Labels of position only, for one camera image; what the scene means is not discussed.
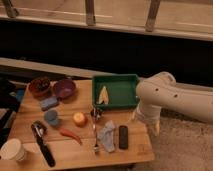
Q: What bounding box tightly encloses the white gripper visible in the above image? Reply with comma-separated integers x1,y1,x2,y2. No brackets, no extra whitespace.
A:
132,103,161,136

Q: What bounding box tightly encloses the blue sponge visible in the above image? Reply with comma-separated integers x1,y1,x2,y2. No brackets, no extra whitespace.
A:
40,97,59,111

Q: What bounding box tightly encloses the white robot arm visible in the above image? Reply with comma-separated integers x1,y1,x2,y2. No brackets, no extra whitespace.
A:
133,72,213,135

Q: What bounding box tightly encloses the blue round cup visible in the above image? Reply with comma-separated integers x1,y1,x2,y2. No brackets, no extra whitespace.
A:
44,110,59,126

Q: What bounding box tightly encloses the white paper cup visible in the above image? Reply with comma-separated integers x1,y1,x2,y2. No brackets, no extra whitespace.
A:
0,138,27,162

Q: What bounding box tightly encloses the black rectangular block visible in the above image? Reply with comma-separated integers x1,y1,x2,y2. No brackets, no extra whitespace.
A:
119,125,128,149

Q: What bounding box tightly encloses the light blue cloth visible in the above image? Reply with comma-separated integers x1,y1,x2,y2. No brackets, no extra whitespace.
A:
97,121,115,153

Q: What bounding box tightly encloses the green plastic tray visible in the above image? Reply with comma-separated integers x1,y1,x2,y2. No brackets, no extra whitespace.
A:
92,74,139,110

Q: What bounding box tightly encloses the metal fork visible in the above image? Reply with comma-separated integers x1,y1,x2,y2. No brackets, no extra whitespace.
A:
90,107,104,155

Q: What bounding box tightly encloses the red chili pepper toy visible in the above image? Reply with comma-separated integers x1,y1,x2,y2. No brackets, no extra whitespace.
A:
59,129,82,145

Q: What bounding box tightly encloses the wooden board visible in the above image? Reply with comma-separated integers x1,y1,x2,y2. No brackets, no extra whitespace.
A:
0,80,154,171

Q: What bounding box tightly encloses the purple bowl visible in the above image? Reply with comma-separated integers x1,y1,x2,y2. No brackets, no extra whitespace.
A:
53,79,76,99

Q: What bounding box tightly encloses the dark red bowl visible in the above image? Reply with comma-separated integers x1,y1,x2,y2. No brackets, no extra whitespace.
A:
28,77,50,97

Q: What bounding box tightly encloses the black handled peeler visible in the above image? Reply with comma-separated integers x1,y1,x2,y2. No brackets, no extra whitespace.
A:
31,121,56,167

